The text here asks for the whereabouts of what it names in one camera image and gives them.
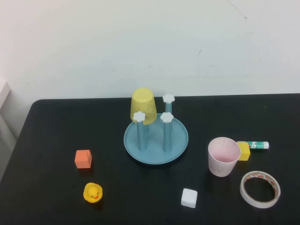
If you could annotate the pink plastic cup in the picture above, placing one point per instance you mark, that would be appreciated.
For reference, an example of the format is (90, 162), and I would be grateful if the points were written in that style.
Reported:
(220, 168)

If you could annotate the yellow plastic cup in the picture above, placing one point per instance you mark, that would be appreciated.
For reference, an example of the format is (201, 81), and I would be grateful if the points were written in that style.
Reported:
(143, 100)

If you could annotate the blue cup stand with pegs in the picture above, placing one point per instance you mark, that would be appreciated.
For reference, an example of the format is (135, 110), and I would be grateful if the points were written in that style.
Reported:
(154, 152)

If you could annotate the orange cube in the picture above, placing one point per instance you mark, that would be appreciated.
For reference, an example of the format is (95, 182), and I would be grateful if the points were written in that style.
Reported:
(82, 160)

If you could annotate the white cube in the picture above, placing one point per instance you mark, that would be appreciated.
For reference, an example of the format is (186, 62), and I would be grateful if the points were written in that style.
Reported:
(189, 198)

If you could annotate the yellow rubber duck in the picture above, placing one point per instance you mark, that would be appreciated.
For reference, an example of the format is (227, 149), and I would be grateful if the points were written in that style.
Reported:
(92, 193)

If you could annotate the yellow cube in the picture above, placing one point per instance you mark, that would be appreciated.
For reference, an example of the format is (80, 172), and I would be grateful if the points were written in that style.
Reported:
(245, 152)

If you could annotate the green and white glue stick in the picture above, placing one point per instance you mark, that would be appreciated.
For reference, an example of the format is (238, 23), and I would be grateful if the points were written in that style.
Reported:
(257, 145)

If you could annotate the white tape roll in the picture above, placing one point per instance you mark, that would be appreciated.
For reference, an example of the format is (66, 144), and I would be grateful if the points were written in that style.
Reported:
(243, 197)

